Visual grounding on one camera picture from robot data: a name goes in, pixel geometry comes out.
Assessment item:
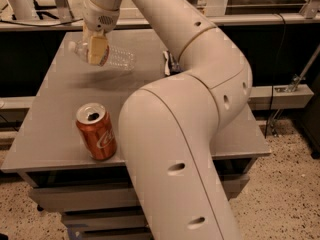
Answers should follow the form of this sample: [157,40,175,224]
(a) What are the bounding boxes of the blue crumpled chip bag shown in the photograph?
[163,51,182,76]

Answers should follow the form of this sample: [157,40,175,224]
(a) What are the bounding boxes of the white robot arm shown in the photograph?
[83,0,252,240]

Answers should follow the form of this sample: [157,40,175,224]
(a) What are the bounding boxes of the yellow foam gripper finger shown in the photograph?
[82,24,95,56]
[88,33,109,66]

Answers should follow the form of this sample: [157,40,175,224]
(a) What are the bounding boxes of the black hanging cable right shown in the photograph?
[264,13,287,139]

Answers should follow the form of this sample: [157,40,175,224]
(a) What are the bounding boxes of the clear plastic water bottle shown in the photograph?
[68,41,135,71]

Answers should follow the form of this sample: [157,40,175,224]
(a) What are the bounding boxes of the black cable on rail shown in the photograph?
[0,16,84,28]

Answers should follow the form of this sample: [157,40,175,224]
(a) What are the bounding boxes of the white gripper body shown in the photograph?
[83,0,120,33]

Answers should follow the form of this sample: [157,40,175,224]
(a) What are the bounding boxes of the red cola can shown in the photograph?
[76,103,117,161]

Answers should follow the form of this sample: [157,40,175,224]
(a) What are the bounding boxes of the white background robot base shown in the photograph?
[7,0,39,21]

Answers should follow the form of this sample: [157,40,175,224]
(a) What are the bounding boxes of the grey drawer cabinet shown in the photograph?
[3,30,268,240]

